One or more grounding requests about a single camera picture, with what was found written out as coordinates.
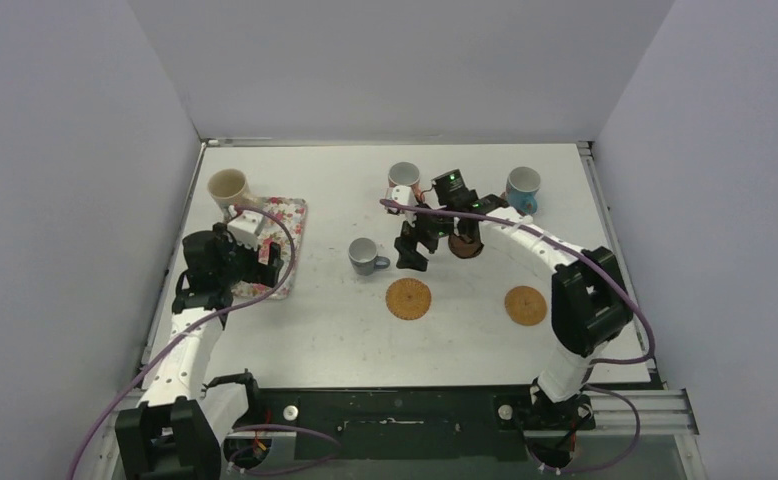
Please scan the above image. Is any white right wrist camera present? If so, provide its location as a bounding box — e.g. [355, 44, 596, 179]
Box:
[384, 185, 418, 215]

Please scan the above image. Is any aluminium table frame rail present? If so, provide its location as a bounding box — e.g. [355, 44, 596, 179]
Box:
[100, 389, 702, 439]

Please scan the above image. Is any dark walnut wooden coaster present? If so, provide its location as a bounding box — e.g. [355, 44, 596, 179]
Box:
[448, 228, 484, 259]

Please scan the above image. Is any pink mug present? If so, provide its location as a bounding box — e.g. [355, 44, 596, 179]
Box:
[387, 162, 421, 194]

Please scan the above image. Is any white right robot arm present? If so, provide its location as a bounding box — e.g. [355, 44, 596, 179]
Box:
[381, 170, 642, 428]

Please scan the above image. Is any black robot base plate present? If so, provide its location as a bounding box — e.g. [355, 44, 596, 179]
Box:
[224, 394, 592, 467]

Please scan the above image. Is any large cream mug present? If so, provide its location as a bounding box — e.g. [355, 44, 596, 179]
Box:
[207, 169, 257, 211]

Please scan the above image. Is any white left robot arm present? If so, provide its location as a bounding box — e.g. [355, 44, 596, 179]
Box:
[115, 223, 289, 479]

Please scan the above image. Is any blue mug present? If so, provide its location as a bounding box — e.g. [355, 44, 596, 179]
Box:
[505, 166, 541, 215]

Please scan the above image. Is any woven rattan coaster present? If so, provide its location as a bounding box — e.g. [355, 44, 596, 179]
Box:
[385, 278, 432, 321]
[504, 286, 548, 326]

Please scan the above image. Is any small white cup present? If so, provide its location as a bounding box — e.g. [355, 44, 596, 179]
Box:
[348, 237, 391, 276]

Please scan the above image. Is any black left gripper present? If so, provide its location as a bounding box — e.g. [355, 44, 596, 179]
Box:
[215, 224, 283, 288]

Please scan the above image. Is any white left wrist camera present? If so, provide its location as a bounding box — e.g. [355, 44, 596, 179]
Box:
[227, 211, 266, 250]

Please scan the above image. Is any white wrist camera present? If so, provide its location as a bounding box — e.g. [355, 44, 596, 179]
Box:
[384, 185, 418, 215]
[227, 211, 266, 250]

